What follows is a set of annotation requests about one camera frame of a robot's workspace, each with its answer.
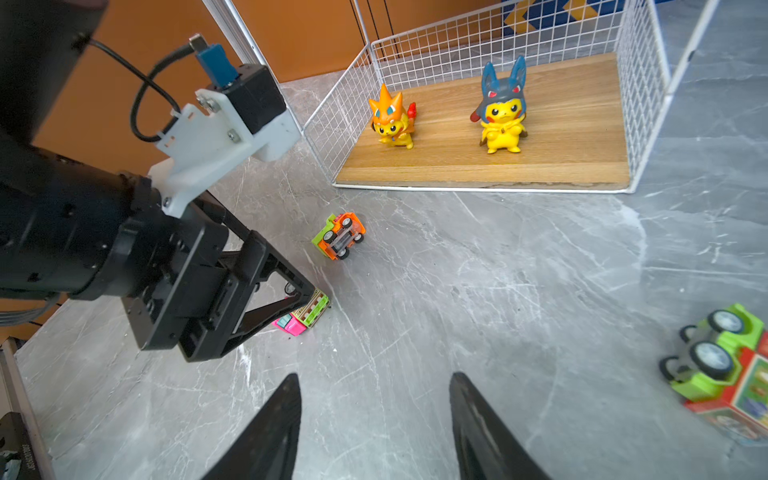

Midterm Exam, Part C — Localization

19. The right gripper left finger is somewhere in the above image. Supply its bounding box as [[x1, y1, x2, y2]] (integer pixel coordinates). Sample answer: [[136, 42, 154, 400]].
[[203, 373, 302, 480]]

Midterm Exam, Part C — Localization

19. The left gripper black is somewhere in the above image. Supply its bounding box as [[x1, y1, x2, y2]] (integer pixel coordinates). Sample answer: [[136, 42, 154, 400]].
[[123, 191, 315, 362]]

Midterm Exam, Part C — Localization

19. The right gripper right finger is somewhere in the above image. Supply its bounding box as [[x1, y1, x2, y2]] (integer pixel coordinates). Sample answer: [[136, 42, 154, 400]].
[[449, 372, 549, 479]]

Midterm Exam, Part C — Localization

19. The pink toy truck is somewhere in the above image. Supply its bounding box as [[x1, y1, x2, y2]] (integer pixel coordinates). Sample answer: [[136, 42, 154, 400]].
[[273, 289, 330, 336]]

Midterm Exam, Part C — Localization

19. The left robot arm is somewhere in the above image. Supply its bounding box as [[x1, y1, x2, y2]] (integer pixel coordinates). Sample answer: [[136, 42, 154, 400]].
[[1, 1, 315, 362]]

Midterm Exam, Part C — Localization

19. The orange green toy truck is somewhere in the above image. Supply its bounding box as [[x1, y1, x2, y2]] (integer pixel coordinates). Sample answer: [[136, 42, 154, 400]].
[[312, 212, 366, 260]]

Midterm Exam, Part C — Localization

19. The orange pikachu figure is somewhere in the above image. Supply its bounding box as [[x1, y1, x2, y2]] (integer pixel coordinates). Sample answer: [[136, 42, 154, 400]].
[[368, 84, 417, 150]]

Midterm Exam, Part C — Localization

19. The green toy car right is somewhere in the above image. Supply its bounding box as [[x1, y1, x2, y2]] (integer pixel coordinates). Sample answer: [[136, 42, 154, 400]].
[[658, 302, 768, 445]]

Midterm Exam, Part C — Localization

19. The grey hooded pikachu figure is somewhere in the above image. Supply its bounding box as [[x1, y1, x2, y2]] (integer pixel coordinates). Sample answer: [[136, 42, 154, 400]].
[[470, 55, 528, 154]]

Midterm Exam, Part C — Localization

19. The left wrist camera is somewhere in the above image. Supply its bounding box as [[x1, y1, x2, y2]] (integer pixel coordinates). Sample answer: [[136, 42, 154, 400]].
[[147, 34, 300, 218]]

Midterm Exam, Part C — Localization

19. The aluminium rail frame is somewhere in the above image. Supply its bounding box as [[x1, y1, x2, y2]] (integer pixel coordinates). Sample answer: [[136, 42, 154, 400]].
[[1, 338, 55, 480]]

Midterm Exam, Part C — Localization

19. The white wire wooden shelf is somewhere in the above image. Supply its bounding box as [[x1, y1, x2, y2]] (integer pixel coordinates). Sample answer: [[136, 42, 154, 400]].
[[303, 1, 717, 194]]

